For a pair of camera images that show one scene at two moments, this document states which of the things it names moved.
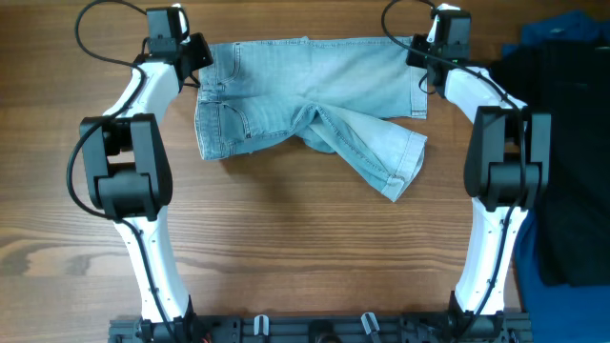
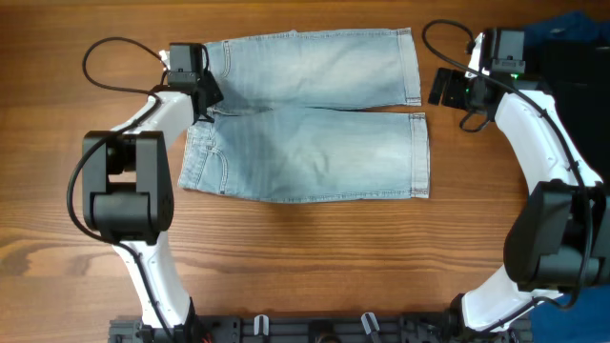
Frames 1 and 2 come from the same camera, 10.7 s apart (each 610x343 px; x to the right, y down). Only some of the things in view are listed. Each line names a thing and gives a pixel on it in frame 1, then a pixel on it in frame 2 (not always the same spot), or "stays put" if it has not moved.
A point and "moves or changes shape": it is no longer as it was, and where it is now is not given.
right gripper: x=418 y=42 -> x=450 y=96
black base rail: x=320 y=330 stays put
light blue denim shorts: x=359 y=94 moves or changes shape
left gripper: x=198 y=45 -> x=213 y=94
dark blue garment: x=559 y=312 stays put
